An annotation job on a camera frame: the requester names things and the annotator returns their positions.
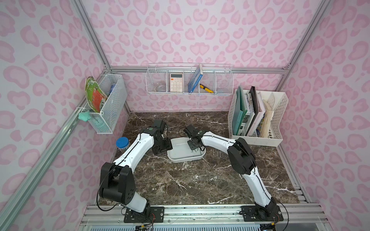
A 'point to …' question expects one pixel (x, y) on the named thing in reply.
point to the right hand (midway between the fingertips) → (194, 143)
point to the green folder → (239, 110)
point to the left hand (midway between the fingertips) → (167, 146)
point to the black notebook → (252, 92)
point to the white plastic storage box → (181, 150)
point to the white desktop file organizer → (255, 117)
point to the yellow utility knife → (206, 88)
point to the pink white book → (259, 116)
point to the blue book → (195, 82)
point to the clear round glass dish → (160, 87)
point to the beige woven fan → (267, 121)
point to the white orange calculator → (176, 82)
